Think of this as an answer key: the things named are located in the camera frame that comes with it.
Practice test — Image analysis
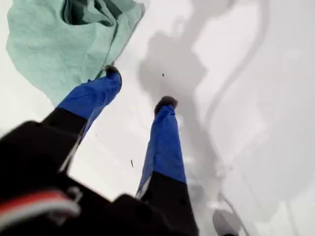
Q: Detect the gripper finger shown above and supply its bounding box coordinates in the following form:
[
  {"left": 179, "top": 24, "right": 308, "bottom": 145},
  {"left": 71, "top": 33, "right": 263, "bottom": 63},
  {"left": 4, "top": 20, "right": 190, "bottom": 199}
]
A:
[
  {"left": 44, "top": 65, "right": 122, "bottom": 140},
  {"left": 136, "top": 96, "right": 195, "bottom": 217}
]

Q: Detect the pale green T-shirt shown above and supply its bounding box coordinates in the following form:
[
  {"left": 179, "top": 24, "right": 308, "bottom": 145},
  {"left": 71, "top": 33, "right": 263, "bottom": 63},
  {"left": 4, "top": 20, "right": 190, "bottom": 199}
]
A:
[{"left": 5, "top": 0, "right": 146, "bottom": 104}]

